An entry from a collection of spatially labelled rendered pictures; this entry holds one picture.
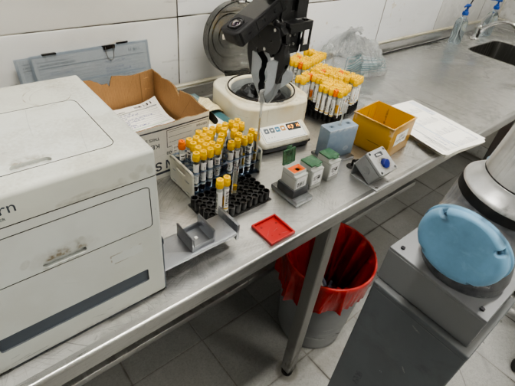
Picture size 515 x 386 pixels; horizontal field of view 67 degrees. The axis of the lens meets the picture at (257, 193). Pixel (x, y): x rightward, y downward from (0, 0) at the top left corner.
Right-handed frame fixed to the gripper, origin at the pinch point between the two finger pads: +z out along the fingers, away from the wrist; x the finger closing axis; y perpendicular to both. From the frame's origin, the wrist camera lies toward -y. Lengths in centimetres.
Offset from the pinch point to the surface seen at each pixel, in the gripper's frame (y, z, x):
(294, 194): 8.0, 24.3, -6.2
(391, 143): 44, 21, -9
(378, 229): 119, 114, 10
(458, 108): 100, 27, -7
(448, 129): 77, 25, -13
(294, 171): 8.8, 19.1, -4.4
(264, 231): -4.3, 26.6, -9.0
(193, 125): -2.1, 14.5, 19.2
